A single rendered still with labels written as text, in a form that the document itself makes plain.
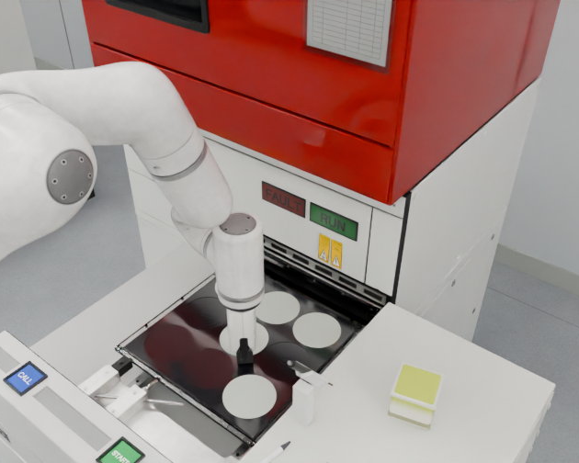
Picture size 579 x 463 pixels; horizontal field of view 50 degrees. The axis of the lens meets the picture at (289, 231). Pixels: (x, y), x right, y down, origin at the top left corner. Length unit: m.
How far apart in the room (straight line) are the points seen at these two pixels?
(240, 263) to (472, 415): 0.47
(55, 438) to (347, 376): 0.51
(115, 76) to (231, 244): 0.36
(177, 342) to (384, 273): 0.44
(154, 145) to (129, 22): 0.62
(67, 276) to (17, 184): 2.31
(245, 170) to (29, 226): 0.75
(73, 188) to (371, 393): 0.67
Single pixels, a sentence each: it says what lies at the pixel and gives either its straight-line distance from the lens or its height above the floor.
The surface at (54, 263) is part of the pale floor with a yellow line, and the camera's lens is 3.06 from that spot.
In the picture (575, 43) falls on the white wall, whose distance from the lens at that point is 2.54.
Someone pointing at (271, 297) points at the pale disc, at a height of 0.90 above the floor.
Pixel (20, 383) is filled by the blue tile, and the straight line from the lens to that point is 1.23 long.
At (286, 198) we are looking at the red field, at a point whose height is 1.11.
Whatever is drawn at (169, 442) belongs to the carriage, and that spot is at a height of 0.88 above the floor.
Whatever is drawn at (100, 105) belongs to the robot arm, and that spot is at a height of 1.53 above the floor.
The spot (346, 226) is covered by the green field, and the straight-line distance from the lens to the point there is 1.25.
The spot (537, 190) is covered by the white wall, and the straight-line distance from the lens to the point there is 2.80.
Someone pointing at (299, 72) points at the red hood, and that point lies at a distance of 1.10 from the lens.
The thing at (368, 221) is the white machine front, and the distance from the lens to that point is 1.22.
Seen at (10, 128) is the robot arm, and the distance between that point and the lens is 0.70.
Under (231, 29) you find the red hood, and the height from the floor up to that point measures 1.46.
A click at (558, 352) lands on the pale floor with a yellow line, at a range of 2.70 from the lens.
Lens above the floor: 1.85
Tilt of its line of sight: 37 degrees down
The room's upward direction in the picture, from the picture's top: straight up
